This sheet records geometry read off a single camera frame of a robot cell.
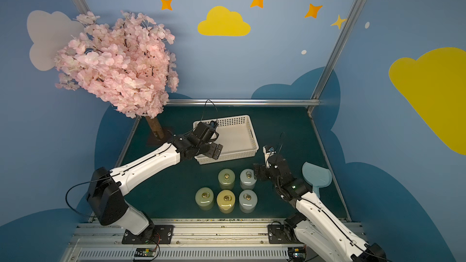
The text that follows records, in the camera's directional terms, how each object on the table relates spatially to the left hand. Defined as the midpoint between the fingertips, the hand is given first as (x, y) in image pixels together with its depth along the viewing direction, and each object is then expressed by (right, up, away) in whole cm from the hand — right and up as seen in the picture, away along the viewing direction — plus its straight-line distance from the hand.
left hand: (212, 142), depth 84 cm
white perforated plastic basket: (+12, +2, +26) cm, 29 cm away
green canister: (+7, -17, -2) cm, 18 cm away
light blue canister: (+16, -17, -2) cm, 24 cm away
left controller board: (-26, -44, -12) cm, 52 cm away
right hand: (+25, -8, -2) cm, 27 cm away
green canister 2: (-2, -24, -7) cm, 25 cm away
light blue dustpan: (+53, -19, +8) cm, 57 cm away
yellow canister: (+7, -24, -9) cm, 27 cm away
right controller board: (+36, -45, -11) cm, 59 cm away
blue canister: (+16, -24, -8) cm, 30 cm away
